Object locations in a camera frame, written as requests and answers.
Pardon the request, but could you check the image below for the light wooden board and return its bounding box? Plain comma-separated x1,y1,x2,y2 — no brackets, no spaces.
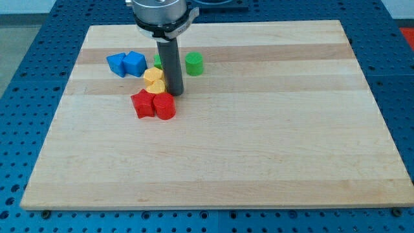
20,20,413,210

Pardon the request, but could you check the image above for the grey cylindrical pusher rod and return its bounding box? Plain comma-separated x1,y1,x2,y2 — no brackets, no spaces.
157,38,184,96

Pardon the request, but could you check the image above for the yellow hexagon block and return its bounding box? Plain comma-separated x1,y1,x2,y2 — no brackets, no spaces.
143,67,165,86

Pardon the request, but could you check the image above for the green block behind rod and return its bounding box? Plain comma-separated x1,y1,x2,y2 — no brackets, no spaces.
153,54,162,69

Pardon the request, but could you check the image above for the blue cube block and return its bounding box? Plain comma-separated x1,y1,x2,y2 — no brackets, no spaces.
122,51,147,77

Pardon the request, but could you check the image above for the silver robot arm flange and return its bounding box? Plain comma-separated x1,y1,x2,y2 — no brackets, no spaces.
125,0,200,43

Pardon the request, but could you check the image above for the red rounded block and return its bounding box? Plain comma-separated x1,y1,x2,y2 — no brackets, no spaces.
153,93,176,120

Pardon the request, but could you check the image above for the yellow heart block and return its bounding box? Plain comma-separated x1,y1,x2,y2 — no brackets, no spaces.
146,80,166,94

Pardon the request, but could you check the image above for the green cylinder block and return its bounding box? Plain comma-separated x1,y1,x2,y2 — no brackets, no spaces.
185,51,204,76

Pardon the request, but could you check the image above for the red star block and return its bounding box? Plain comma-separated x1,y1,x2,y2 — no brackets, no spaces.
131,89,155,118

